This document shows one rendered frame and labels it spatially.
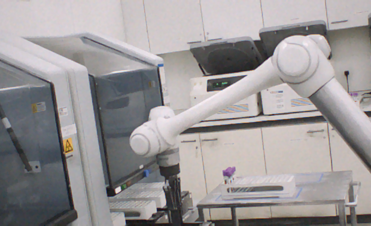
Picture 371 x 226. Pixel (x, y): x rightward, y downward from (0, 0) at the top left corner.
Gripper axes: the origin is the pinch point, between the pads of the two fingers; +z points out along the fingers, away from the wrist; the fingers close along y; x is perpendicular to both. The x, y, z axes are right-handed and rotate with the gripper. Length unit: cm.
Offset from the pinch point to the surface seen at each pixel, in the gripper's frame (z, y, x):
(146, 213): 0.1, -6.2, -15.0
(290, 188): -1.1, -28.1, 38.4
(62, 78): -57, 29, -20
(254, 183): -3.6, -28.4, 23.7
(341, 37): -57, -288, 53
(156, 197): -2.1, -21.1, -16.7
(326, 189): 2, -35, 52
